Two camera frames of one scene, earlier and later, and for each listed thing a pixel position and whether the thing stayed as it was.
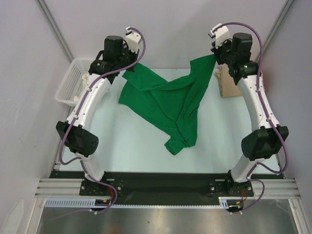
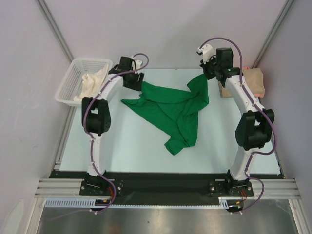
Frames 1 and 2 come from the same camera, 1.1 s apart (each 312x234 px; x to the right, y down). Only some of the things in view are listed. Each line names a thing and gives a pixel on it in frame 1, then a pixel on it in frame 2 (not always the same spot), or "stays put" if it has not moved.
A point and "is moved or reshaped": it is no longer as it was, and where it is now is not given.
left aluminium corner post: x=52 y=24 stays put
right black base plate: x=230 y=188 stays put
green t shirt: x=173 y=104 is moved or reshaped
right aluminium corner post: x=276 y=26 stays put
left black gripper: x=133 y=55 → x=136 y=85
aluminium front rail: x=262 y=187 stays put
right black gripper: x=218 y=54 → x=208 y=73
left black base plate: x=88 y=187 stays put
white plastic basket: x=71 y=84 stays put
